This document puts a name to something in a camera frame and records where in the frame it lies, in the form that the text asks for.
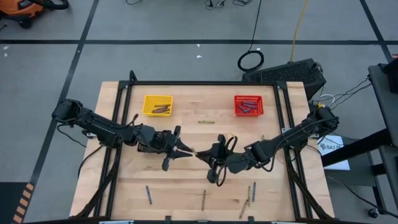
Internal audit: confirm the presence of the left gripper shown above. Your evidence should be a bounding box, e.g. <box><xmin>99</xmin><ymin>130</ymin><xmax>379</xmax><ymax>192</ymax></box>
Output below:
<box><xmin>144</xmin><ymin>126</ymin><xmax>193</xmax><ymax>172</ymax></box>

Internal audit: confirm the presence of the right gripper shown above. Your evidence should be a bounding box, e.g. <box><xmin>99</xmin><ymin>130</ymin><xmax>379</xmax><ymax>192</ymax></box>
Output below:
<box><xmin>196</xmin><ymin>134</ymin><xmax>249</xmax><ymax>184</ymax></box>

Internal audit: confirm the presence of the yellow plastic basket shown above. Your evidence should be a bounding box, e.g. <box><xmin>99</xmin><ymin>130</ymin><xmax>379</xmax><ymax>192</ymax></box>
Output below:
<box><xmin>142</xmin><ymin>95</ymin><xmax>174</xmax><ymax>118</ymax></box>

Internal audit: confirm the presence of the red plastic basket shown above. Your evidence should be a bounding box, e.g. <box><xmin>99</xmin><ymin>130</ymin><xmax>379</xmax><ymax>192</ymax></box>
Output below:
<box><xmin>233</xmin><ymin>95</ymin><xmax>264</xmax><ymax>118</ymax></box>

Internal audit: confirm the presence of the black computer case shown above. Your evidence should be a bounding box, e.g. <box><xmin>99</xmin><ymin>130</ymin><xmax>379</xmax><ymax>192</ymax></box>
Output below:
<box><xmin>241</xmin><ymin>58</ymin><xmax>327</xmax><ymax>101</ymax></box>

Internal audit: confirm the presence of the white printed paper sheet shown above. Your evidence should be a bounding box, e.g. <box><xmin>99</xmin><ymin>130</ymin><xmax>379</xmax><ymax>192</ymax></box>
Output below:
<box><xmin>317</xmin><ymin>135</ymin><xmax>351</xmax><ymax>171</ymax></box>

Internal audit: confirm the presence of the orange shop vacuum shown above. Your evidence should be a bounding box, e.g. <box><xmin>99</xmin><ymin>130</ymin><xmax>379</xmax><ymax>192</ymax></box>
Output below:
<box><xmin>0</xmin><ymin>0</ymin><xmax>70</xmax><ymax>29</ymax></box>

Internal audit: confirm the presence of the black aluminium table frame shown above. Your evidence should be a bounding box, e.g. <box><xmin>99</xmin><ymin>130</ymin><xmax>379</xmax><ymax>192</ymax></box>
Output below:
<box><xmin>73</xmin><ymin>70</ymin><xmax>335</xmax><ymax>222</ymax></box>

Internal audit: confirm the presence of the black coiled cable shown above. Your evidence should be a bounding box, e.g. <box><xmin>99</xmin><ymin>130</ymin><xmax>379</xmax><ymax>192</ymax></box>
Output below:
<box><xmin>237</xmin><ymin>0</ymin><xmax>265</xmax><ymax>73</ymax></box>

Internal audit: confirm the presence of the black cable tangle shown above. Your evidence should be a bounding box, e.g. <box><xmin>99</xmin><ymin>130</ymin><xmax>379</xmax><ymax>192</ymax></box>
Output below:
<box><xmin>205</xmin><ymin>0</ymin><xmax>254</xmax><ymax>9</ymax></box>

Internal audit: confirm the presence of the grey cable bundle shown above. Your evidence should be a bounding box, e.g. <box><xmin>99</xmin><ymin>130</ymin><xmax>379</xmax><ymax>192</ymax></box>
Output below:
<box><xmin>310</xmin><ymin>76</ymin><xmax>373</xmax><ymax>113</ymax></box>

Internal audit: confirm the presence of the yellow hanging cable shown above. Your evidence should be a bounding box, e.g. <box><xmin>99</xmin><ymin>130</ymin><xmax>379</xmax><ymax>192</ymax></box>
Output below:
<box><xmin>289</xmin><ymin>0</ymin><xmax>310</xmax><ymax>63</ymax></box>

